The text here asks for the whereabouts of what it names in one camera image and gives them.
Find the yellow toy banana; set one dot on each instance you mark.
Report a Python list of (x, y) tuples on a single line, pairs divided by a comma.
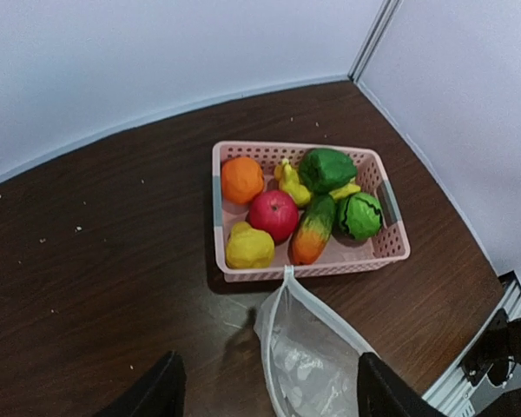
[(289, 182)]

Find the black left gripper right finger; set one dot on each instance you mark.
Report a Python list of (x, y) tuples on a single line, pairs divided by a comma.
[(381, 392)]

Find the red toy apple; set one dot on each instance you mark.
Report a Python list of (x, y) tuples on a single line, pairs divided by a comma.
[(276, 213)]

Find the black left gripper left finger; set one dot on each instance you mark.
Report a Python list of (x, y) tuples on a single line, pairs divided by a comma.
[(158, 392)]

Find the yellow toy lemon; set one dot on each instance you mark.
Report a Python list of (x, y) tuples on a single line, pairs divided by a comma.
[(249, 247)]

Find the right aluminium corner post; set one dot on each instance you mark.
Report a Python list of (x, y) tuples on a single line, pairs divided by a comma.
[(386, 12)]

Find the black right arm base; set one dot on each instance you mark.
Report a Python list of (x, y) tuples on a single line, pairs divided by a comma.
[(499, 343)]

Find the clear polka dot zip bag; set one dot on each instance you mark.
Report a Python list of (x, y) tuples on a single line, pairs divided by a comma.
[(310, 354)]

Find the aluminium front rail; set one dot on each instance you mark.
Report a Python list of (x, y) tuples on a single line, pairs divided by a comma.
[(485, 379)]

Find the pink perforated plastic basket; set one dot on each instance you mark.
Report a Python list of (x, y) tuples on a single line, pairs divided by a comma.
[(342, 255)]

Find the orange toy fruit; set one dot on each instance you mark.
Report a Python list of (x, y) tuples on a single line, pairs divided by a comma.
[(242, 180)]

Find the green orange toy mango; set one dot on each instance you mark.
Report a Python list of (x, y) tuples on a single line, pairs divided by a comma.
[(314, 231)]

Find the green striped toy watermelon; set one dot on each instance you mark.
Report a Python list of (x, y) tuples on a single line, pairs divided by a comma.
[(359, 216)]

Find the green toy bell pepper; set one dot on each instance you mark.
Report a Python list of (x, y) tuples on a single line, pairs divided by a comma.
[(323, 170)]

